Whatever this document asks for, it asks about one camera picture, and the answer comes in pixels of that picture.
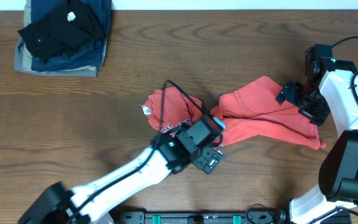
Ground red printed t-shirt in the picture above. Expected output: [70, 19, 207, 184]
[142, 76, 326, 149]

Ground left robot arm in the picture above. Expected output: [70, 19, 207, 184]
[18, 131, 224, 223]

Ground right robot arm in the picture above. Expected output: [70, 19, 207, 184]
[276, 44, 358, 223]

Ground navy blue folded garment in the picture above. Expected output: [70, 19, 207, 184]
[31, 0, 112, 72]

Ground black folded garment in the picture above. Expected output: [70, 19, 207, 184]
[18, 0, 105, 62]

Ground grey folded trousers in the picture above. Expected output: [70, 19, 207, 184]
[13, 37, 108, 78]

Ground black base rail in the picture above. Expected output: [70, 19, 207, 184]
[114, 209, 290, 224]

